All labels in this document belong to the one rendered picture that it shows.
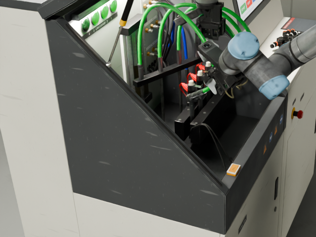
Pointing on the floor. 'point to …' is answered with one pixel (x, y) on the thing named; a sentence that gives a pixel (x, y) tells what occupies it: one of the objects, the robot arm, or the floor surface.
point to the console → (296, 90)
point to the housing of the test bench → (34, 123)
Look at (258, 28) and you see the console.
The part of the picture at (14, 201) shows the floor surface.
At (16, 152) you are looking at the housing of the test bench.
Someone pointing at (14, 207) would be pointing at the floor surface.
